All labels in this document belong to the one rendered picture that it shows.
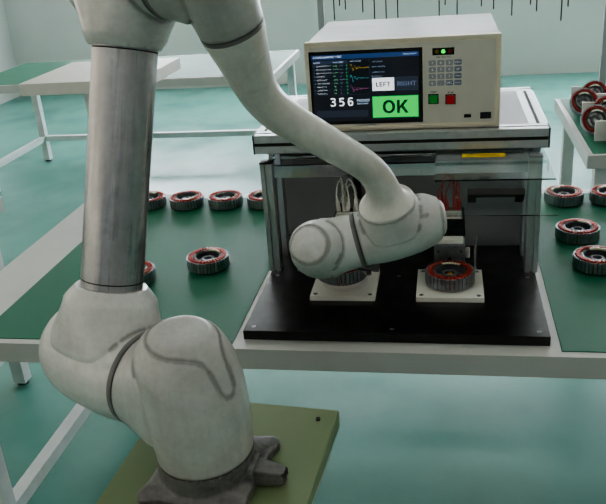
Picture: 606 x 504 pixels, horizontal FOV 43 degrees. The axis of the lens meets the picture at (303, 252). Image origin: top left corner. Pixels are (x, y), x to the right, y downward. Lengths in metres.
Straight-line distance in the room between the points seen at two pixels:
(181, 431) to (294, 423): 0.28
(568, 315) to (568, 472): 0.86
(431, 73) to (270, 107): 0.65
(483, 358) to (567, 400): 1.25
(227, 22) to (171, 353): 0.47
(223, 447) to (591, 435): 1.71
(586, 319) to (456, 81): 0.59
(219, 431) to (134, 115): 0.49
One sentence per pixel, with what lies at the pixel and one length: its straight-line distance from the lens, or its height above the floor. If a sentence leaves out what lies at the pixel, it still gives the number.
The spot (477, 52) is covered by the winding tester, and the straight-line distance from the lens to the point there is 1.78.
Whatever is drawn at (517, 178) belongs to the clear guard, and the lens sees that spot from 1.62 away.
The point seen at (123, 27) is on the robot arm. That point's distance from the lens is 1.19.
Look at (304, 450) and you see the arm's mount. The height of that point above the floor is 0.78.
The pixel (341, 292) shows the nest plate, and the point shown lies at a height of 0.78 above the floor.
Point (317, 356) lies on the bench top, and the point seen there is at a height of 0.73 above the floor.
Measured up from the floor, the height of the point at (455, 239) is 0.88.
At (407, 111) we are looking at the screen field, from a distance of 1.81.
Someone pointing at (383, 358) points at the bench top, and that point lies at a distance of 1.61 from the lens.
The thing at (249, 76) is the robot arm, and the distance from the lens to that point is 1.18.
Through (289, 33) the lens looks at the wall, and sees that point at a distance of 8.25.
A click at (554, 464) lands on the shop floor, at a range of 2.55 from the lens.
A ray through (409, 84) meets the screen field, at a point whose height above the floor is 1.22.
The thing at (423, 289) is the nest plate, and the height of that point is 0.78.
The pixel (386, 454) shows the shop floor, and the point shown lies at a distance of 2.54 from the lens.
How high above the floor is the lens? 1.57
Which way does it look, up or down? 23 degrees down
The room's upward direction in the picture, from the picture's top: 5 degrees counter-clockwise
